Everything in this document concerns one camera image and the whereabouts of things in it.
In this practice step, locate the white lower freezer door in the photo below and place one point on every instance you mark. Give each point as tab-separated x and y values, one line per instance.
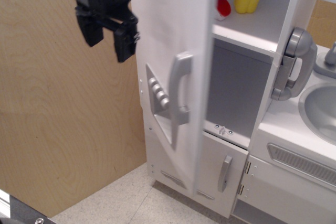
194	167

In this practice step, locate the red white toy sushi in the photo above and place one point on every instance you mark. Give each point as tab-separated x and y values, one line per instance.
223	10

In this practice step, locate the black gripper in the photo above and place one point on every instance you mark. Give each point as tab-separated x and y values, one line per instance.
90	12

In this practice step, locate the white fridge door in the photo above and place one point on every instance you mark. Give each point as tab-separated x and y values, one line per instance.
168	28

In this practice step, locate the grey fridge door handle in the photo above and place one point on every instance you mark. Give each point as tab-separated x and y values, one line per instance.
181	67

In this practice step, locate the grey toy telephone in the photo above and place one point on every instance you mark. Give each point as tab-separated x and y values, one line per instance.
296	66

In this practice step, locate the grey toy sink basin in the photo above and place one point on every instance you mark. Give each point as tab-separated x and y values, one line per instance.
317	109

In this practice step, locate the grey freezer door handle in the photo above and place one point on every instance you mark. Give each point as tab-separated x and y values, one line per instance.
222	180

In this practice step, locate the white toy fridge cabinet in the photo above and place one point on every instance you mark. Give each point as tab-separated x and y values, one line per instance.
246	56

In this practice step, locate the grey ice dispenser box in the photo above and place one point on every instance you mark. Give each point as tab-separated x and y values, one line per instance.
160	108

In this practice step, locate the grey oven vent panel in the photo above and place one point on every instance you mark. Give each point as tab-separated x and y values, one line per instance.
302	164

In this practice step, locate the grey toy faucet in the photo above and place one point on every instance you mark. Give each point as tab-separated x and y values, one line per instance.
325	63

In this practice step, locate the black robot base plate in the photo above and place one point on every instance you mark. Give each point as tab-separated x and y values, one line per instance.
15	211

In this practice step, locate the plastic door latch catch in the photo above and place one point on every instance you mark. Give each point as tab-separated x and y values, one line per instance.
221	130

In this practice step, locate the white oven door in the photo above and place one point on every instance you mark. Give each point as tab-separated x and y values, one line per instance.
274	195

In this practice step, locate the cardboard box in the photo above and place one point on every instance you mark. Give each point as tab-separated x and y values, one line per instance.
322	23

